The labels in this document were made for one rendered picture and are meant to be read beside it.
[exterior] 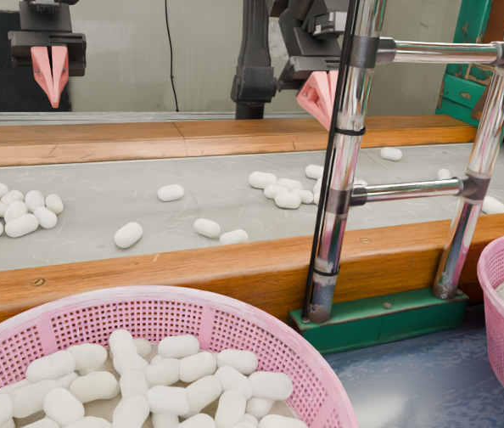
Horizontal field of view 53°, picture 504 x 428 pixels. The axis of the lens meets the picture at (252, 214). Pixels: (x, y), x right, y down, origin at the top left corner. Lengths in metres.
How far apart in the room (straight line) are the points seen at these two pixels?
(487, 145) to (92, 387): 0.38
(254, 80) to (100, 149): 0.41
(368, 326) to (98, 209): 0.33
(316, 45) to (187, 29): 1.95
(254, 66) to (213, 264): 0.66
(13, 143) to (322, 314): 0.49
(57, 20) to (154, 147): 0.22
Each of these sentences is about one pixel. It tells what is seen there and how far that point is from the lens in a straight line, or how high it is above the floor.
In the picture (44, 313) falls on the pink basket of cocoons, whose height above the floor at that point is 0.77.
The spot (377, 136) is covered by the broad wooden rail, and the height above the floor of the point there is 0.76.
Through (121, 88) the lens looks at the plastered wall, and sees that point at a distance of 2.69.
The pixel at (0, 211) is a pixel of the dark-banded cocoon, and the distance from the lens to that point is 0.61.
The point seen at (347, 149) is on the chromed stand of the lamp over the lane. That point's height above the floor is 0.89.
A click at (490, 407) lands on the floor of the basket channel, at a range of 0.52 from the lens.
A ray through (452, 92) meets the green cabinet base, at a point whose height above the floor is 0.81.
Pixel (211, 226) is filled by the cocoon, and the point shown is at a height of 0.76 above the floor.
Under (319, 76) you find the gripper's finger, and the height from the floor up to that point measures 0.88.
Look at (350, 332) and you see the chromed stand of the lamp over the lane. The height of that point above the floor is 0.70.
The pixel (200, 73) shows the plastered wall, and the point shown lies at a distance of 2.72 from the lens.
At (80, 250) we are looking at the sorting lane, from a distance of 0.54.
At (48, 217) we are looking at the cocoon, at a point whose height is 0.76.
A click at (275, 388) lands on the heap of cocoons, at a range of 0.38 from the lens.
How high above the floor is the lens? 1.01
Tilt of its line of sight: 26 degrees down
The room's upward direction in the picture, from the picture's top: 5 degrees clockwise
